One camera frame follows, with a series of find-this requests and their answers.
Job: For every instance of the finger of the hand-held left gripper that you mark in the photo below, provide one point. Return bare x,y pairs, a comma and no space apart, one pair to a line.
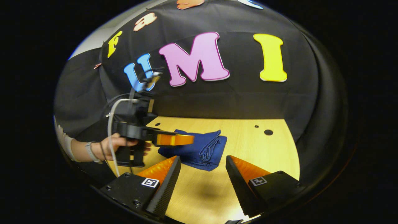
174,140

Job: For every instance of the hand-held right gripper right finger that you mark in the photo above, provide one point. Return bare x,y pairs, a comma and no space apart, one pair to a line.
241,186

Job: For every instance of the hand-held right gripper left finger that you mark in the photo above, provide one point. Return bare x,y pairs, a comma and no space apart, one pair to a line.
164,189

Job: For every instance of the blue denim jeans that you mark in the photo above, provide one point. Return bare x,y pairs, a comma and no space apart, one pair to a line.
192,152

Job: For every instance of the grey wristband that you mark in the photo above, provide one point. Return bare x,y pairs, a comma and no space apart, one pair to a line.
91,152

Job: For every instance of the red backdrop clip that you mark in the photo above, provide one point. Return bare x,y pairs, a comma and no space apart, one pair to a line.
97,65

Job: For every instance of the black backdrop cloth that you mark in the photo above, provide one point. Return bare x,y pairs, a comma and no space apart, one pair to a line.
242,99

